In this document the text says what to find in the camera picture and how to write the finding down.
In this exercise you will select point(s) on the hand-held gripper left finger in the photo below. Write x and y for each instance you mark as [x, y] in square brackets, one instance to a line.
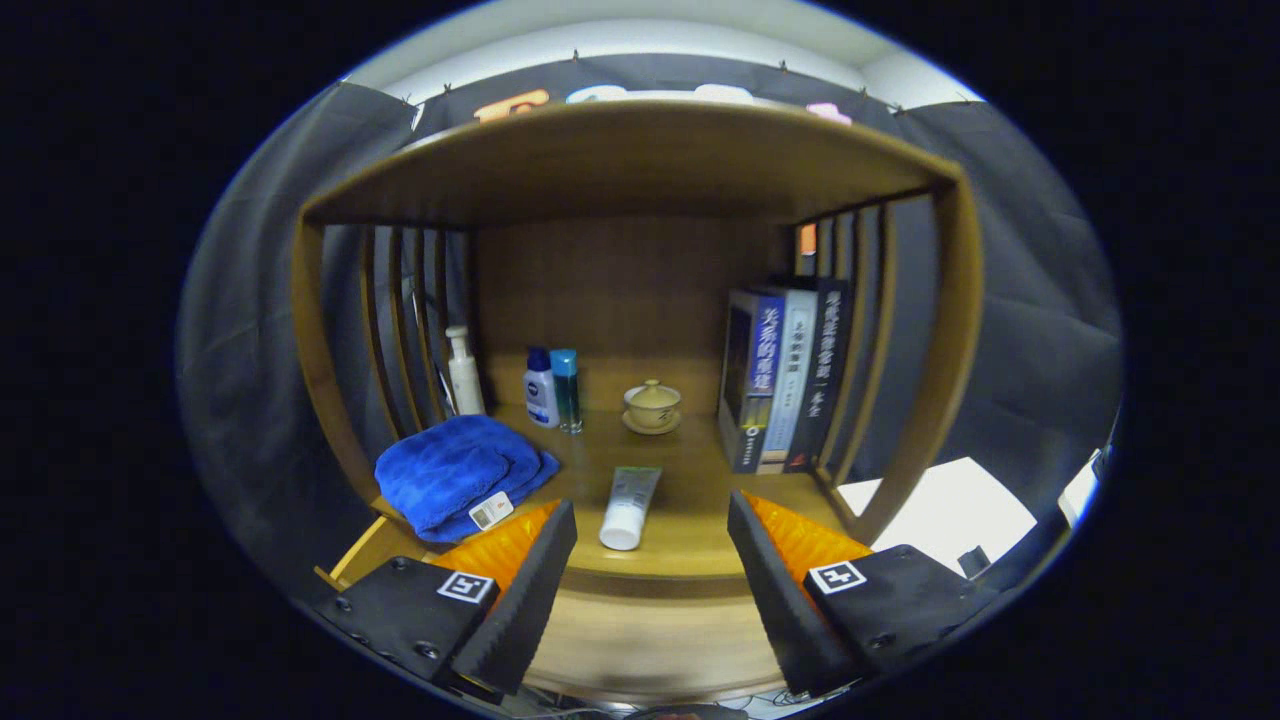
[525, 605]

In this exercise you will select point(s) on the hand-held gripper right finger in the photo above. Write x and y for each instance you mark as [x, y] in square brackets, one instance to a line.
[785, 610]

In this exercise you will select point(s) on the wooden drawer with black knob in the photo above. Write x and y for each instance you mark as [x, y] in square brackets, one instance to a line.
[650, 640]

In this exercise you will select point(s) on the white and green tube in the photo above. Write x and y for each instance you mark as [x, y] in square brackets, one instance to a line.
[628, 510]

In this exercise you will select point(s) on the wooden countertop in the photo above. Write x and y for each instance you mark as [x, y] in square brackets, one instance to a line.
[690, 500]

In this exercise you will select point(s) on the wooden cabinet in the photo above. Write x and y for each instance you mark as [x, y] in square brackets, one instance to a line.
[620, 290]

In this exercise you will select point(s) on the blue folded towel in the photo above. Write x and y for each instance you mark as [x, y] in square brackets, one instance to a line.
[450, 470]

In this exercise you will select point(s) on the white table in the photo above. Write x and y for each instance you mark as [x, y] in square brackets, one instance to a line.
[950, 510]

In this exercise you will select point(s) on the black block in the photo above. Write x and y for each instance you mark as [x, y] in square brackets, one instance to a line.
[972, 560]

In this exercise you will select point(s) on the white lotion bottle blue cap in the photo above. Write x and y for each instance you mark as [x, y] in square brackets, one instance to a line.
[541, 395]

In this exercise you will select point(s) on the teal slim bottle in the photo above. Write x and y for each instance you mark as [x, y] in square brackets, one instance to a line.
[566, 395]

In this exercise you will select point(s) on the white pump bottle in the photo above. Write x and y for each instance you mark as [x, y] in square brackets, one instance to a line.
[465, 385]

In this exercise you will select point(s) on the pale spine book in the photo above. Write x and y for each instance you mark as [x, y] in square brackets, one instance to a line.
[795, 380]

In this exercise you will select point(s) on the beige lidded teacup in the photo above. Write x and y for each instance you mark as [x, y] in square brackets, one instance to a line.
[652, 405]

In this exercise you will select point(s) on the black spine book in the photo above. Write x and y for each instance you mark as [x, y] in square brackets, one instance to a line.
[825, 370]

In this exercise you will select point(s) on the small white shelf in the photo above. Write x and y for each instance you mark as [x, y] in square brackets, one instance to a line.
[1080, 495]

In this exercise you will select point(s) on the black backdrop cloth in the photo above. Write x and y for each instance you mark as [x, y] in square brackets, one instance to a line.
[260, 300]

